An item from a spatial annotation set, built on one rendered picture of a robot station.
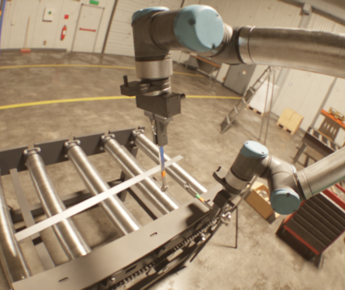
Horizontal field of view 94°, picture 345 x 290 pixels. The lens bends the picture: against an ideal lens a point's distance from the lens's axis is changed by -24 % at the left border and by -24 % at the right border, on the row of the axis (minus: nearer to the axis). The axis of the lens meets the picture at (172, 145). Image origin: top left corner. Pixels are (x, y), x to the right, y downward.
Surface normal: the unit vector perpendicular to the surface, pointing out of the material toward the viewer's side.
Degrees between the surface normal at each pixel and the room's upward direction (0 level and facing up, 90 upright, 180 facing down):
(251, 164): 88
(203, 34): 76
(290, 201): 94
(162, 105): 104
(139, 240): 0
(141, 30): 96
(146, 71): 95
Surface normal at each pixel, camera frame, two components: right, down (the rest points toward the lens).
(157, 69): 0.23, 0.47
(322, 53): -0.74, 0.39
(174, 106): 0.68, 0.33
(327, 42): -0.68, -0.13
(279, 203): -0.37, 0.44
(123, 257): 0.30, -0.82
